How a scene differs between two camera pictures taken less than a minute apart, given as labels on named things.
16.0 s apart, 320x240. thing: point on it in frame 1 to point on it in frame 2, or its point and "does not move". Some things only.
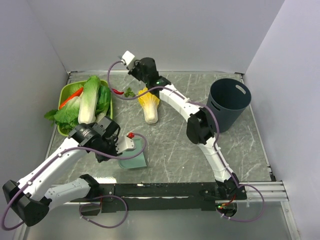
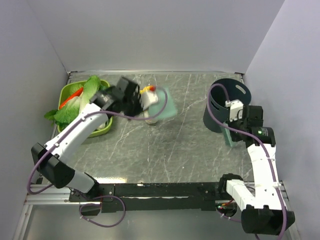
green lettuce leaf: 66,117 does not move
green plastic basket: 67,89 does not move
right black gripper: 131,72 to 234,137
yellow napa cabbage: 150,102 does not move
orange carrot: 77,93 does not move
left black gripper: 113,139 to 137,97
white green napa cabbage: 89,101 does not move
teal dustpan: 139,161 to 170,109
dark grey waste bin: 228,98 does not move
